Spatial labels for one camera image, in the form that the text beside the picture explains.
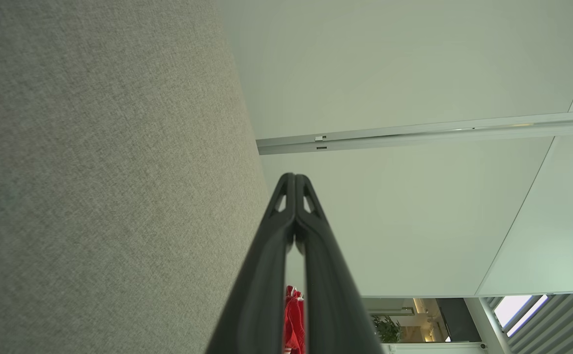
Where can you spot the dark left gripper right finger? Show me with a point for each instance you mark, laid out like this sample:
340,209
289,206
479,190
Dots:
330,309

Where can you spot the green potted plant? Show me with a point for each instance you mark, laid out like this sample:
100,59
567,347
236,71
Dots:
387,330

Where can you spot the white cabinet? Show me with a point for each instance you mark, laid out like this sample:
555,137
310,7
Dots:
434,349

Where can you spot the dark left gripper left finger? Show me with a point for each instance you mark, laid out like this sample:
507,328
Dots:
257,305

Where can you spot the red white basketball jersey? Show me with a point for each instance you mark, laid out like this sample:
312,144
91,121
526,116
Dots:
294,324

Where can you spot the black wall panel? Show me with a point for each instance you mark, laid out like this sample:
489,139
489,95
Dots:
458,319

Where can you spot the grey window blinds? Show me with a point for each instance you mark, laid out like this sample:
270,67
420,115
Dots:
571,324

